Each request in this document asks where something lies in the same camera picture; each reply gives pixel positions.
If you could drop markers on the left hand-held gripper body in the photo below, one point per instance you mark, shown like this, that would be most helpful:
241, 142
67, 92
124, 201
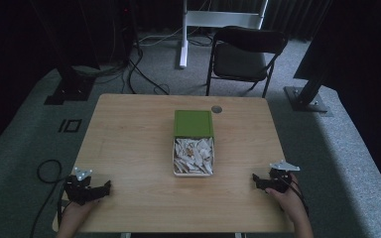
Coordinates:
79, 193

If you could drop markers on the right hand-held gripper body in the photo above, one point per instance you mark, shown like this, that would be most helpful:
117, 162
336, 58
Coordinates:
279, 180

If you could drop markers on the person's left hand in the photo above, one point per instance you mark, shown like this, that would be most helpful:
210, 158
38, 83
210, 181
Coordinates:
79, 211

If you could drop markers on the person's right hand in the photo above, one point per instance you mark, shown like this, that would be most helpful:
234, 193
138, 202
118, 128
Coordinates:
287, 201

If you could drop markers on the pile of white scraps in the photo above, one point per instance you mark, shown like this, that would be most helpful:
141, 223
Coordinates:
193, 155

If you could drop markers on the green open box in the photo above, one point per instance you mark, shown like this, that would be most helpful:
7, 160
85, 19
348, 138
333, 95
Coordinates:
175, 172

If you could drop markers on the green box sleeve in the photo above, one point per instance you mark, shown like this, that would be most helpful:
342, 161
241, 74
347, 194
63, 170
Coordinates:
193, 124

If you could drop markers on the black metal stand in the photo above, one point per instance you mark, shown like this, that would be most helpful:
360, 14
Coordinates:
309, 95
71, 87

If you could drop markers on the black folding chair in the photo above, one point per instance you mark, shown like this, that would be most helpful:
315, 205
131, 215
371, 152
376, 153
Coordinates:
241, 59

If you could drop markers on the white metal stand frame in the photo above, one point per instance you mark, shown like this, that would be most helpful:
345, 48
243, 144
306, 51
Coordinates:
185, 33

